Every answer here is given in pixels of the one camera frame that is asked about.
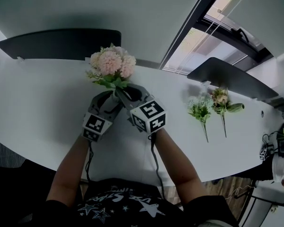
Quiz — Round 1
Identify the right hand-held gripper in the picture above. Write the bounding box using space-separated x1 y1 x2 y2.
115 83 168 134

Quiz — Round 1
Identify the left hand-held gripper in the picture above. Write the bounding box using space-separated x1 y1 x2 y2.
82 91 124 142

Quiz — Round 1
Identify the pink flowers bouquet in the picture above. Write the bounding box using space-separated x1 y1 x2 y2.
85 43 137 91

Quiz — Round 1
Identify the person's right forearm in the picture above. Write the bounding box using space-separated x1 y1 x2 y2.
153 128 208 208

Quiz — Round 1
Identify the person's left forearm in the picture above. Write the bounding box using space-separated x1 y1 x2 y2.
46 135 90 208

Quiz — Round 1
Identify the white and green flower bunch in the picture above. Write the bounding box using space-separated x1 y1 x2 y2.
187 95 215 143

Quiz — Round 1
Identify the white table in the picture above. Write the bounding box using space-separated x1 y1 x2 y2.
0 57 284 186

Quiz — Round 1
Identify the faded brown flower bunch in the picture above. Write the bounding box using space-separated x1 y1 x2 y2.
210 87 246 139

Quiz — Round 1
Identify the black star print shirt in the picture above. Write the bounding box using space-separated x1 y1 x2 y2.
44 177 239 227

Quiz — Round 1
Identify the black mesh office chair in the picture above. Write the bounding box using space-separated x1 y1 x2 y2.
0 158 57 227

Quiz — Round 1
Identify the narrow grey roller blind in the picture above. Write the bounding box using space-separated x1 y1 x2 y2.
227 0 284 56

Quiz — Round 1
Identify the white side desk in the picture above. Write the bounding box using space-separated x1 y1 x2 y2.
236 181 284 227

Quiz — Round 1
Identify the black window frame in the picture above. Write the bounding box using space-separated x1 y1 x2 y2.
159 0 274 75

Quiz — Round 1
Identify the black window handle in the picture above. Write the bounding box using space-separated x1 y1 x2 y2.
231 27 261 46

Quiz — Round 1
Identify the white cord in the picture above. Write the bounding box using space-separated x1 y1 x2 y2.
226 184 255 200

